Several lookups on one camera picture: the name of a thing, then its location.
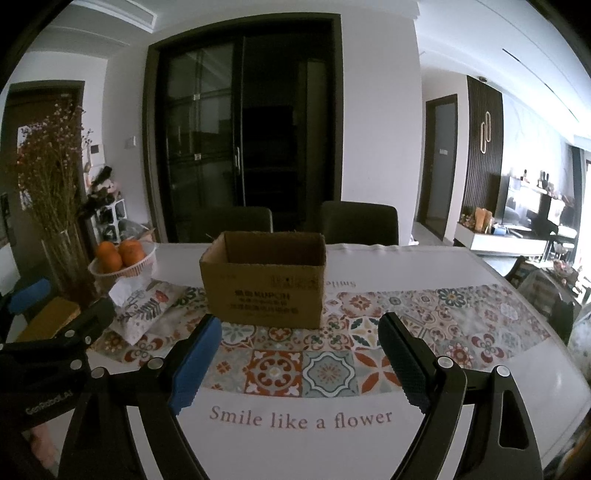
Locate glass vase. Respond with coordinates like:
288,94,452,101
41,225,96,302

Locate white tablecloth with tile pattern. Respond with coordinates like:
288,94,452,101
85,242,583,480

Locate brown cardboard box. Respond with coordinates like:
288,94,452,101
199,231,328,330

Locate metal clip-shaped wall ornament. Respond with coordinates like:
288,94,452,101
479,112,493,155

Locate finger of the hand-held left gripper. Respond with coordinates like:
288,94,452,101
0,278,52,324
0,296,116,371

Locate orange fruit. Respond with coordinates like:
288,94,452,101
119,239,147,267
95,241,123,273

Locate vase of dried flowers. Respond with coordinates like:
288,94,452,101
0,80,87,296

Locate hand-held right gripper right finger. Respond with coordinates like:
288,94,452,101
378,311,544,480

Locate dark slatted wall panel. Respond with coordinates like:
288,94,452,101
464,75,505,228

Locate dark glass sliding door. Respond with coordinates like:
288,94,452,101
142,14,345,243

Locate dried flower bunch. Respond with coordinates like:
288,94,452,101
15,98,96,232

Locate cluttered white shelf unit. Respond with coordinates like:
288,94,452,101
84,165,129,237

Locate white tissue paper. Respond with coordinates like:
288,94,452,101
108,277,154,308

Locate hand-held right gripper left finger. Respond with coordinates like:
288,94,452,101
58,315,223,480

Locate white TV stand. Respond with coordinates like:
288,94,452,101
454,220,579,258

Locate dark dining chair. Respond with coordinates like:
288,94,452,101
320,200,399,246
191,206,274,244

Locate grey interior door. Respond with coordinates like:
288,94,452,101
424,95,459,241

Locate yellow textured pad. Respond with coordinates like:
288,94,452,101
17,298,82,343

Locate white fruit bowl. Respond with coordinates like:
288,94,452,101
88,241,158,281

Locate floral fabric tissue pouch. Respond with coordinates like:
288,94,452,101
108,281,188,345

